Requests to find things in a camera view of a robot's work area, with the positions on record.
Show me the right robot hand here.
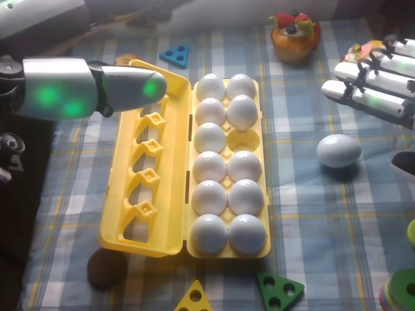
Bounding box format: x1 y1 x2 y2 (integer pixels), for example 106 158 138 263
320 37 415 182

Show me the white plastic toy egg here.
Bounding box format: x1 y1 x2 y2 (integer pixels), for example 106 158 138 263
228 213 267 255
193 122 227 153
228 178 264 216
195 97 227 127
226 94 259 132
190 213 229 254
191 179 228 215
193 150 227 183
226 73 257 100
316 133 362 168
226 150 263 182
196 73 226 101

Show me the yellow egg carton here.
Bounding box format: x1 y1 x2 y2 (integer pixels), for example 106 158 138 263
98 59 272 260

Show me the colourful toy cake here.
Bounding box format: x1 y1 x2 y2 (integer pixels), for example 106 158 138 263
340 40 388 64

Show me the toy fruit cupcake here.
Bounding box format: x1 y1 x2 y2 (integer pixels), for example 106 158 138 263
268 9 322 63

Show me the blue triangle block with holes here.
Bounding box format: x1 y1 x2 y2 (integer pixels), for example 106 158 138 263
158 41 191 69

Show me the green triangle block with holes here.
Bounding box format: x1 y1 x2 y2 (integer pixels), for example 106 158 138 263
257 271 305 311

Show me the tan toy biscuit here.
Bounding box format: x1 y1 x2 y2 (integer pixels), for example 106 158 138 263
115 53 137 67

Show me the yellow triangle block with holes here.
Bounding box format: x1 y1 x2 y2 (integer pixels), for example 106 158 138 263
173 279 213 311

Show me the brown round toy cookie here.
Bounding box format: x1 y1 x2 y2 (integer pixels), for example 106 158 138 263
86 248 127 289

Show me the black clamp fixture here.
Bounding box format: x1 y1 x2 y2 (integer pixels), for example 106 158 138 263
0 132 26 183

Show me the green stacking ring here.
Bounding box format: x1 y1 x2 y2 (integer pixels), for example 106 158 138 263
388 268 415 308

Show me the multicoloured ring stack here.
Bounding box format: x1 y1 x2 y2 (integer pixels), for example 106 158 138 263
378 281 398 311

